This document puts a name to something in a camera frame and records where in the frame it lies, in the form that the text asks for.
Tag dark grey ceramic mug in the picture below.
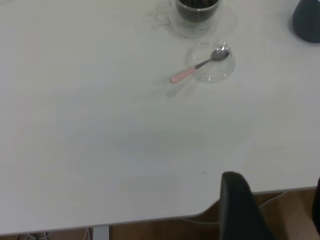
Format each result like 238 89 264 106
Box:
289 0 320 44

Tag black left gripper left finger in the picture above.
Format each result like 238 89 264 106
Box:
218 171 278 240

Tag clear double-wall glass cup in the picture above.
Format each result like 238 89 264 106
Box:
147 0 226 39

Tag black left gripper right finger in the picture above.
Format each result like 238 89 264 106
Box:
311 176 320 230

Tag white table leg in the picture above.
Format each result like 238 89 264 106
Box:
92 225 110 240

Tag white looped cable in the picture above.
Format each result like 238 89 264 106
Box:
17 231 55 240

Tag clear glass saucer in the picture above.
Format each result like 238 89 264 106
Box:
184 39 237 85

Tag dark coffee beans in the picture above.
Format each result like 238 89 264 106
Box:
176 0 221 23

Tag pink-handled metal spoon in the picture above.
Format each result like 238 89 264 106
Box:
169 48 230 84

